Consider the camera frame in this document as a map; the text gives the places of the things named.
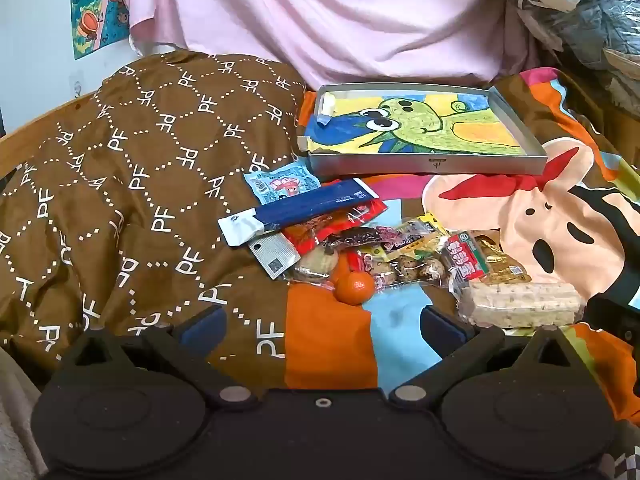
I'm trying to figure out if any tangerine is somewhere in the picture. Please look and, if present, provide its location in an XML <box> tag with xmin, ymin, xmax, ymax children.
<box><xmin>334</xmin><ymin>270</ymin><xmax>376</xmax><ymax>305</ymax></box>

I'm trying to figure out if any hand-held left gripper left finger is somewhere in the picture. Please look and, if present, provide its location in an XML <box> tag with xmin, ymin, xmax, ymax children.
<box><xmin>59</xmin><ymin>305</ymin><xmax>261</xmax><ymax>411</ymax></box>

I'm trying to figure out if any golden snack packet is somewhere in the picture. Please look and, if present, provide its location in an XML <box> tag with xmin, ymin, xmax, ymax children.
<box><xmin>472</xmin><ymin>235</ymin><xmax>532</xmax><ymax>286</ymax></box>

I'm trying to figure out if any colourful cartoon blanket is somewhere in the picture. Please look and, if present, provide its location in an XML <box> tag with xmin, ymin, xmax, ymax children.
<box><xmin>285</xmin><ymin>67</ymin><xmax>640</xmax><ymax>421</ymax></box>

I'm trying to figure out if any dark blue long packet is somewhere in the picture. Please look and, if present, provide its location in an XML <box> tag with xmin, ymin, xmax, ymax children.
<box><xmin>218</xmin><ymin>177</ymin><xmax>379</xmax><ymax>247</ymax></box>

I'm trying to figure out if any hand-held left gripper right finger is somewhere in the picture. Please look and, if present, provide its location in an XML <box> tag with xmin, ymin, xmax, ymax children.
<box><xmin>389</xmin><ymin>305</ymin><xmax>596</xmax><ymax>411</ymax></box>

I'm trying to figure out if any pile of bagged clothes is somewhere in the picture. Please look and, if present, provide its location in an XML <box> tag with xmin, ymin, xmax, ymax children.
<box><xmin>480</xmin><ymin>0</ymin><xmax>640</xmax><ymax>111</ymax></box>

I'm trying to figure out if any brown patterned blanket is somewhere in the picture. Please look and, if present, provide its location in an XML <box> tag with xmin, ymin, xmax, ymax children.
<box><xmin>0</xmin><ymin>51</ymin><xmax>308</xmax><ymax>391</ymax></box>

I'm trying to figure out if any clear egg pack red label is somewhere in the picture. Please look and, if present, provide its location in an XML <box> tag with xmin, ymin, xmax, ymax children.
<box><xmin>350</xmin><ymin>232</ymin><xmax>488</xmax><ymax>293</ymax></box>

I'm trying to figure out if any wall poster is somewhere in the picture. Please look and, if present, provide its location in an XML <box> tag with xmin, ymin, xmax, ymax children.
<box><xmin>70</xmin><ymin>0</ymin><xmax>132</xmax><ymax>61</ymax></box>

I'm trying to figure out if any red spicy strip packet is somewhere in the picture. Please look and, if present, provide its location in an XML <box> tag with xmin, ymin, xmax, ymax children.
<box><xmin>282</xmin><ymin>199</ymin><xmax>390</xmax><ymax>288</ymax></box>

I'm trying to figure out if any wooden bed frame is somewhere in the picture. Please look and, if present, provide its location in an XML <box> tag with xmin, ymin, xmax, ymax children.
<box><xmin>0</xmin><ymin>91</ymin><xmax>101</xmax><ymax>178</ymax></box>

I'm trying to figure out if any light blue snack packet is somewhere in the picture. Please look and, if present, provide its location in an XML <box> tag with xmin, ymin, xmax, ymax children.
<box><xmin>243</xmin><ymin>162</ymin><xmax>322</xmax><ymax>207</ymax></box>

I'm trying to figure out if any beige fleece cloth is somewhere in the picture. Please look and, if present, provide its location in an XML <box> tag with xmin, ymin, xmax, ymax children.
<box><xmin>0</xmin><ymin>347</ymin><xmax>48</xmax><ymax>480</ymax></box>

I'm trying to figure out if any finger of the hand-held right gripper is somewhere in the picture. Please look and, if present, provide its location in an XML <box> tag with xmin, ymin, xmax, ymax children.
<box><xmin>585</xmin><ymin>294</ymin><xmax>640</xmax><ymax>343</ymax></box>

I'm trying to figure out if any grey shallow box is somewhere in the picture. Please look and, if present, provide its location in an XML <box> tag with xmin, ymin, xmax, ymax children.
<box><xmin>297</xmin><ymin>81</ymin><xmax>548</xmax><ymax>177</ymax></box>

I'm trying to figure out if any rice cracker bar pack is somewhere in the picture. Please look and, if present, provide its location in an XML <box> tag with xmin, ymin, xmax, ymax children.
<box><xmin>457</xmin><ymin>281</ymin><xmax>585</xmax><ymax>330</ymax></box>

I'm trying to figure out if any crayon drawing paper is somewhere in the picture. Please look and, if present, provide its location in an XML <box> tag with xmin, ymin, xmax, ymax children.
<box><xmin>305</xmin><ymin>91</ymin><xmax>531</xmax><ymax>157</ymax></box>

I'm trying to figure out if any yellow green cracker packet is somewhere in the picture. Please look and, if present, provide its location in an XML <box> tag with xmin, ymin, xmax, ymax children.
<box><xmin>367</xmin><ymin>212</ymin><xmax>448</xmax><ymax>261</ymax></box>

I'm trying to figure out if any pink sheet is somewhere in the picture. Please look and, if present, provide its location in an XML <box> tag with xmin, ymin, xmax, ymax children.
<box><xmin>107</xmin><ymin>0</ymin><xmax>541</xmax><ymax>90</ymax></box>

